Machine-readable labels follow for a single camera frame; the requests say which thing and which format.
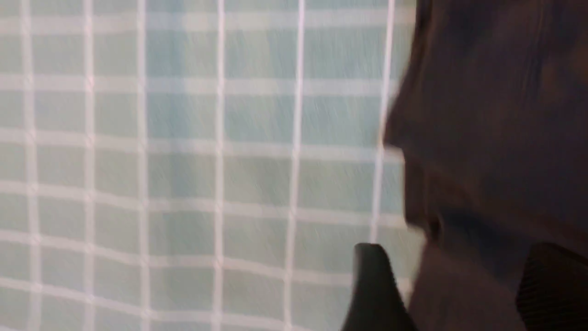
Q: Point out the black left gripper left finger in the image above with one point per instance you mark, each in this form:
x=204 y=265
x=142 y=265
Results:
x=376 y=303

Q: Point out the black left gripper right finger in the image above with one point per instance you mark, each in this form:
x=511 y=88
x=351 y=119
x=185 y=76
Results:
x=553 y=292

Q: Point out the dark gray long-sleeve shirt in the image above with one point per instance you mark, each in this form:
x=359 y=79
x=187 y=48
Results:
x=491 y=118

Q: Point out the green checkered tablecloth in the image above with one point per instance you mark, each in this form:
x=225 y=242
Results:
x=197 y=165

